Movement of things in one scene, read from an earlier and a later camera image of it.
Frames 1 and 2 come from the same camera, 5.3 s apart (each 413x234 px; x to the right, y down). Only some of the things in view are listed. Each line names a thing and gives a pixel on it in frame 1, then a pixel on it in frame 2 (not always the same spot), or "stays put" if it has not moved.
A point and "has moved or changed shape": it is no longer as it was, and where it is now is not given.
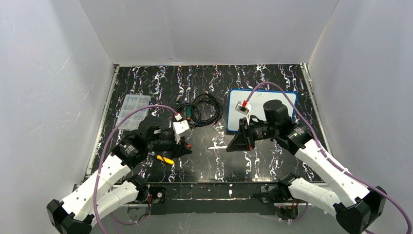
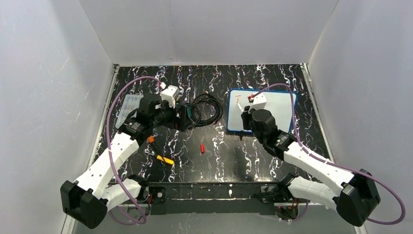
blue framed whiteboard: [257, 99] stays put
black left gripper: [178, 146] → [180, 117]
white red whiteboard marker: [217, 147] has moved or changed shape
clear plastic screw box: [132, 103] stays put
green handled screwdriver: [188, 112] stays put
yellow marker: [166, 160] stays put
